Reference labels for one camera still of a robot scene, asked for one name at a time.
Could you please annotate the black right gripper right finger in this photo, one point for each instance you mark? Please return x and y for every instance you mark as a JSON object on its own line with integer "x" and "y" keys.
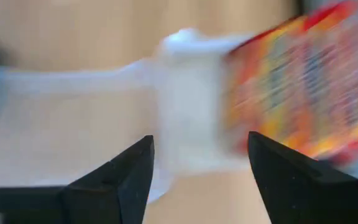
{"x": 306, "y": 193}

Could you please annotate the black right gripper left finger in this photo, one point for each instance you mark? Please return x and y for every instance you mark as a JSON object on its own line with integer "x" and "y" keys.
{"x": 104, "y": 199}

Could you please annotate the clear plastic bin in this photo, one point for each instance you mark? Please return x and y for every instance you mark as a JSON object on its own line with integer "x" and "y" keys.
{"x": 57, "y": 124}

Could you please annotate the red Maruchan noodle pack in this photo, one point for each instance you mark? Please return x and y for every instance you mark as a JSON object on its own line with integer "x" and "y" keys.
{"x": 306, "y": 77}

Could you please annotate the white plastic bin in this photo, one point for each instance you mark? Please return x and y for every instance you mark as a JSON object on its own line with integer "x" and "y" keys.
{"x": 191, "y": 109}

